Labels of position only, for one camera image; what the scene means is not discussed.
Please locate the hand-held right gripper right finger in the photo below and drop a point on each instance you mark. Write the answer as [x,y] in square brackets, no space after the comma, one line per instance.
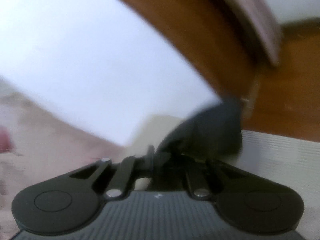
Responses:
[197,182]

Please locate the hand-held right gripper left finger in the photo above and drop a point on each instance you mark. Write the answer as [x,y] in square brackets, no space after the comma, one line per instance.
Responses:
[125,175]

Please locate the dark garment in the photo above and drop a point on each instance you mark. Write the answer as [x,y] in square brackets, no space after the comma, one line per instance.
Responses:
[212,130]

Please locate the cream cloth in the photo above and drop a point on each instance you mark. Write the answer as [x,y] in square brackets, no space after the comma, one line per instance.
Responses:
[152,130]

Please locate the floral bed sheet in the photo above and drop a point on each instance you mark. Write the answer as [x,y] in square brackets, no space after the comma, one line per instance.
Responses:
[50,142]

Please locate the white ribbed cloth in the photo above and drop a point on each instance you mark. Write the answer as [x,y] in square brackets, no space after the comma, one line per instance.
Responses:
[280,155]

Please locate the red cloth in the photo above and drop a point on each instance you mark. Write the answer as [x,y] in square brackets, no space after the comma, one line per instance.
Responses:
[4,140]

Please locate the brown wooden furniture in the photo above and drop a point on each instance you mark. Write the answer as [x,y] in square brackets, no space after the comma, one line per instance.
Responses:
[200,42]

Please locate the pale pink cloth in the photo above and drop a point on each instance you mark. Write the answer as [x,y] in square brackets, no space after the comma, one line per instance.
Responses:
[252,12]

